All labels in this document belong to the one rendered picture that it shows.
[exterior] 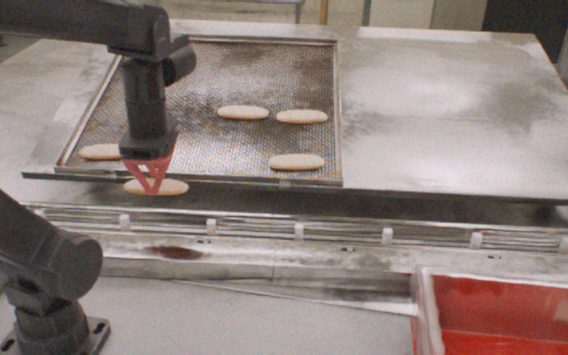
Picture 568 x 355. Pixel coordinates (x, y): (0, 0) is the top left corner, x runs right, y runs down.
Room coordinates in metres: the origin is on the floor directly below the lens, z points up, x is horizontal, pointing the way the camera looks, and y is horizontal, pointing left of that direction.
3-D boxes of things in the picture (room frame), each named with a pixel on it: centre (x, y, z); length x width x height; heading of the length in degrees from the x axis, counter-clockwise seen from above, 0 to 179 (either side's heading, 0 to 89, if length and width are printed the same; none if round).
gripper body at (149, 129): (0.73, 0.20, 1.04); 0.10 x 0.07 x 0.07; 178
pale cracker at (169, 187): (0.73, 0.19, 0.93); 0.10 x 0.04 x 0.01; 88
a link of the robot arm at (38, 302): (0.53, 0.29, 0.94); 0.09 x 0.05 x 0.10; 158
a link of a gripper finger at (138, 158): (0.73, 0.20, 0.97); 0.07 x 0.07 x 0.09; 88
